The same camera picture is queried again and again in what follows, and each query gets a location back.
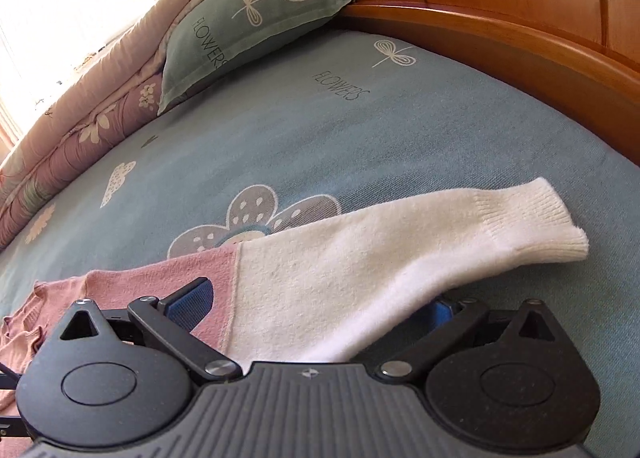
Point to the window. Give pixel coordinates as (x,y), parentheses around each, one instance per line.
(60,38)

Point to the blue-green floral pillow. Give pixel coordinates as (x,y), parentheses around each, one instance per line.
(240,23)

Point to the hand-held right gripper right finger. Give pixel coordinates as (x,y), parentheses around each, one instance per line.
(442,313)

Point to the folded pink floral quilt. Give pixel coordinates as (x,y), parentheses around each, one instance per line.
(100,113)

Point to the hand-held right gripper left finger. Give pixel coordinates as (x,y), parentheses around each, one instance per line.
(192,303)

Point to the blue floral bed sheet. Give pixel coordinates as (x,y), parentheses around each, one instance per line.
(400,138)

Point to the pink and white sweater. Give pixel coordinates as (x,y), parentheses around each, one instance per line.
(350,278)

